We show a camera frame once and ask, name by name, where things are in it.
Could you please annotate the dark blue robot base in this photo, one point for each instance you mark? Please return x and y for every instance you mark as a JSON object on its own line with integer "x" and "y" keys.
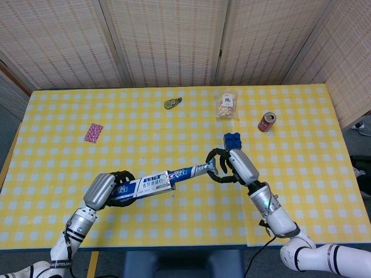
{"x": 185, "y": 265}

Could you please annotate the clear bag of snacks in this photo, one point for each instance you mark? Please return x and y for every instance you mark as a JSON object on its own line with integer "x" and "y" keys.
{"x": 226, "y": 105}

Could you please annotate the pink patterned card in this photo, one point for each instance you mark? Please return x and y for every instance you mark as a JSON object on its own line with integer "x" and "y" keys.
{"x": 93, "y": 133}

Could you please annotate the blue toy building block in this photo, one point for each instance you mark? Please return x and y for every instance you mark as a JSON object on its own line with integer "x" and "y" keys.
{"x": 233, "y": 142}

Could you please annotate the blue white toothpaste tube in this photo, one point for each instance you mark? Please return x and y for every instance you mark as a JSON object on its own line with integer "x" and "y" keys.
{"x": 185, "y": 173}

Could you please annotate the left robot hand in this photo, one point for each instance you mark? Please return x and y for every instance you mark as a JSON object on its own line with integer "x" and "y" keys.
{"x": 98, "y": 191}

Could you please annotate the black bag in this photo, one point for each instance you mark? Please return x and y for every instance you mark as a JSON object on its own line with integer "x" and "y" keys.
{"x": 362, "y": 173}

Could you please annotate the green correction tape dispenser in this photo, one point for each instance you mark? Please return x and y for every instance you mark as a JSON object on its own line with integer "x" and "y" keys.
{"x": 171, "y": 103}

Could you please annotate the red drink can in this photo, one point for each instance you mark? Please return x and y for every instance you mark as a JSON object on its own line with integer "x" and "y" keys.
{"x": 266, "y": 123}

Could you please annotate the yellow checkered tablecloth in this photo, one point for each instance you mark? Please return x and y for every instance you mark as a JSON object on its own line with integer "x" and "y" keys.
{"x": 290, "y": 202}

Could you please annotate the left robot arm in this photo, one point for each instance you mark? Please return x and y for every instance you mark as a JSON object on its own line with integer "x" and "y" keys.
{"x": 78, "y": 223}

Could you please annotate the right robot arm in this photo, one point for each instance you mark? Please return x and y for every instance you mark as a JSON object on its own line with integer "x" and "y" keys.
{"x": 275, "y": 217}

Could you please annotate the blue white toothpaste box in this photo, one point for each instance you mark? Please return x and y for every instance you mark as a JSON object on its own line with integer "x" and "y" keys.
{"x": 150, "y": 184}

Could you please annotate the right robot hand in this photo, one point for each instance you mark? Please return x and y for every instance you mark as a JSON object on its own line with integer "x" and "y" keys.
{"x": 243, "y": 168}

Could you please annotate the woven folding screen panel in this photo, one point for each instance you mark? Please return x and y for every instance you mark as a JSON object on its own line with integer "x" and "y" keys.
{"x": 58, "y": 43}
{"x": 11, "y": 92}
{"x": 165, "y": 43}
{"x": 347, "y": 58}
{"x": 269, "y": 43}

